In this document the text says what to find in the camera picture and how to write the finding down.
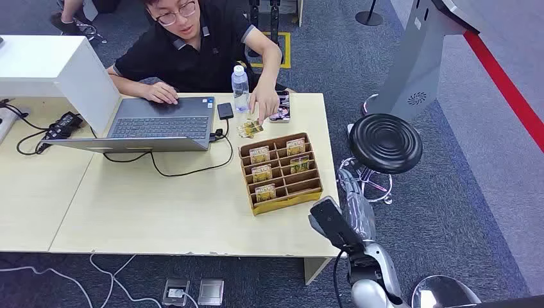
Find shiny round robot cover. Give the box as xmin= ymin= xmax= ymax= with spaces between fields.
xmin=410 ymin=275 xmax=482 ymax=308

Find person's left hand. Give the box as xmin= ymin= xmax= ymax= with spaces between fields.
xmin=248 ymin=81 xmax=281 ymax=125

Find short black drive cable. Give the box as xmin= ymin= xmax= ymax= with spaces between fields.
xmin=208 ymin=118 xmax=231 ymax=142

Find black adapter mains cable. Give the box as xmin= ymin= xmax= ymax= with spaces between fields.
xmin=0 ymin=101 xmax=58 ymax=157

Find grey kiosk stand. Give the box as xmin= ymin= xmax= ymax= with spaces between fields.
xmin=361 ymin=0 xmax=482 ymax=123

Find small black external drive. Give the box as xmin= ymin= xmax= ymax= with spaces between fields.
xmin=216 ymin=102 xmax=235 ymax=121

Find person in background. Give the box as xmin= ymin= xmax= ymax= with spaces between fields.
xmin=50 ymin=0 xmax=123 ymax=36

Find person's right hand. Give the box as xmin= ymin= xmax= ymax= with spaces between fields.
xmin=141 ymin=81 xmax=180 ymax=106

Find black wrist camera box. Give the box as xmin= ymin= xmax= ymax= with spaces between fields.
xmin=308 ymin=196 xmax=367 ymax=257

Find black laptop power cable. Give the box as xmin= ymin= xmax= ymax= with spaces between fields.
xmin=103 ymin=135 xmax=235 ymax=178

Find wooden card holder box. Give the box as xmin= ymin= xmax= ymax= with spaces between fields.
xmin=239 ymin=132 xmax=324 ymax=217

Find smartphone with patterned case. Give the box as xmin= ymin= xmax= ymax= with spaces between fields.
xmin=269 ymin=90 xmax=291 ymax=124

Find chrome stool base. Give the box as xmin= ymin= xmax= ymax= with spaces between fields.
xmin=337 ymin=156 xmax=394 ymax=206

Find chrome chair base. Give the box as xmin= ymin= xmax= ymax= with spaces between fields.
xmin=75 ymin=22 xmax=108 ymax=45

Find white box stand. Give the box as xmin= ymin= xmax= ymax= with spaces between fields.
xmin=0 ymin=35 xmax=123 ymax=138

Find clear plastic water bottle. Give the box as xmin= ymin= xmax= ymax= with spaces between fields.
xmin=231 ymin=64 xmax=251 ymax=114

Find white socket plug cable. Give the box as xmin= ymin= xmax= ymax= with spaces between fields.
xmin=168 ymin=288 xmax=201 ymax=308

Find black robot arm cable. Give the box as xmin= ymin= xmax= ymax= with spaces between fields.
xmin=332 ymin=250 xmax=346 ymax=308

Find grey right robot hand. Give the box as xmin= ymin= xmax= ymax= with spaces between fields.
xmin=337 ymin=168 xmax=378 ymax=244

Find person's glasses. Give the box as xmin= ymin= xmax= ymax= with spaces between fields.
xmin=146 ymin=1 xmax=198 ymax=27

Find grey laptop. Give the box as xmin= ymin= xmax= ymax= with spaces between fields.
xmin=42 ymin=96 xmax=216 ymax=154

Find pale wooden desk leg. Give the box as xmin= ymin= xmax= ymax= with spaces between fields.
xmin=303 ymin=257 xmax=333 ymax=286

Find floor socket with plug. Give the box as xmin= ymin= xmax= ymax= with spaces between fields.
xmin=161 ymin=278 xmax=191 ymax=308

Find black power adapter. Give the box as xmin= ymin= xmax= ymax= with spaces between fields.
xmin=44 ymin=111 xmax=84 ymax=142

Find white power strip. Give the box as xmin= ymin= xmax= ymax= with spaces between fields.
xmin=0 ymin=107 xmax=21 ymax=144

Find black stanchion base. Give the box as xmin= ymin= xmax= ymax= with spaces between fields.
xmin=355 ymin=0 xmax=385 ymax=27

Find black round stool seat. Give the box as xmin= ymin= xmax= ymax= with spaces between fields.
xmin=348 ymin=113 xmax=424 ymax=176

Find black tripod legs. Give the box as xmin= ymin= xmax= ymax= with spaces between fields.
xmin=248 ymin=0 xmax=282 ymax=58

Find white floor cable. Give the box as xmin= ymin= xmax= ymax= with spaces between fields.
xmin=0 ymin=265 xmax=95 ymax=308
xmin=88 ymin=253 xmax=164 ymax=308

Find closed floor socket plate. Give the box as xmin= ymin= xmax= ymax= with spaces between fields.
xmin=197 ymin=278 xmax=225 ymax=307

